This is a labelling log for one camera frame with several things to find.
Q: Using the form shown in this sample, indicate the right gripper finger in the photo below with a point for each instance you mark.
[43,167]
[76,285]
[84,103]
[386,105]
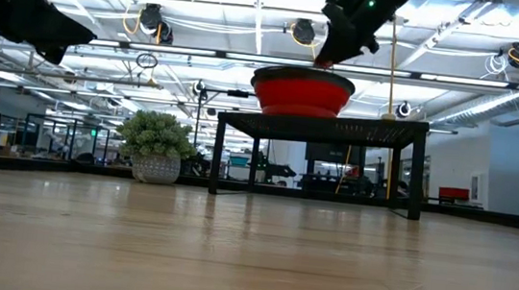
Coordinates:
[344,48]
[330,44]

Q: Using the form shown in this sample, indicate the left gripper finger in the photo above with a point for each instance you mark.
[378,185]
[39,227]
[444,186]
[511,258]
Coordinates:
[69,28]

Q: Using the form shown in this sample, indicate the red collapsible colander grey rim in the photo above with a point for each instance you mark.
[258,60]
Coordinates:
[301,94]

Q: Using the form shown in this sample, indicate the black background robot arm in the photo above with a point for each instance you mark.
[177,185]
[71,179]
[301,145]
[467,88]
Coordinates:
[278,169]

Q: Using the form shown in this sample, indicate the black perforated metal stand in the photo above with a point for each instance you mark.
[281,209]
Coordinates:
[319,124]

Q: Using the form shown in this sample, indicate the potted green succulent plant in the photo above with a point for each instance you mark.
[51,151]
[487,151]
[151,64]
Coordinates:
[156,139]

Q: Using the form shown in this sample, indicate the teal bin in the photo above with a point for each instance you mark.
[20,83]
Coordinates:
[238,160]

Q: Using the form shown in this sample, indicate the red box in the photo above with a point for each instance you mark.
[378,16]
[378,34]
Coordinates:
[453,193]

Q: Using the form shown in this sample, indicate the white ceiling duct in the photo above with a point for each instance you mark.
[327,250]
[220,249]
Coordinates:
[480,110]

